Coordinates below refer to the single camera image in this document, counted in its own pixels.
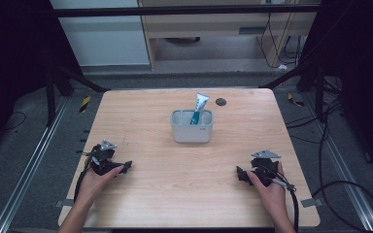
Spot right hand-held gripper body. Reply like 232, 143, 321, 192
250, 148, 283, 187

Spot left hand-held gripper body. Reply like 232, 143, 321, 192
85, 139, 119, 178

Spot grey plastic holder box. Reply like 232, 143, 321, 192
169, 109, 215, 145

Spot white and teal toothpaste tube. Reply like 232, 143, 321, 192
188, 91, 211, 126

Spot person's right hand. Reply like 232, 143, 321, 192
247, 161, 288, 216

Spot person's left hand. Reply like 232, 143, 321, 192
75, 164, 124, 206

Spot yellow and black tape strip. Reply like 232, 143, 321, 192
79, 95, 92, 114
287, 92, 306, 108

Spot black metal stand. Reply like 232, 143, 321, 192
258, 56, 326, 124
44, 61, 111, 128

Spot white cabinet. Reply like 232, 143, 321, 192
49, 0, 151, 68

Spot dark curtain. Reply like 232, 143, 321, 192
299, 0, 373, 179
0, 0, 84, 156

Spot light wooden desk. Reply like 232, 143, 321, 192
137, 0, 322, 70

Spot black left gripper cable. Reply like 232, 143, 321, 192
73, 156, 93, 204

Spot grey metal table bracket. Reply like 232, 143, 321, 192
300, 197, 324, 209
54, 199, 75, 209

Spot thick black floor cable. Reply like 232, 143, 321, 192
310, 98, 373, 233

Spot aluminium floor rail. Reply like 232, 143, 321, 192
0, 96, 70, 233
300, 92, 373, 233

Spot thin black floor cable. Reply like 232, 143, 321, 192
0, 111, 27, 132

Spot black hanging desk cables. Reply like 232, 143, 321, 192
259, 12, 303, 69

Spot black horizontal frame bar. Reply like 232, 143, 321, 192
50, 4, 322, 18

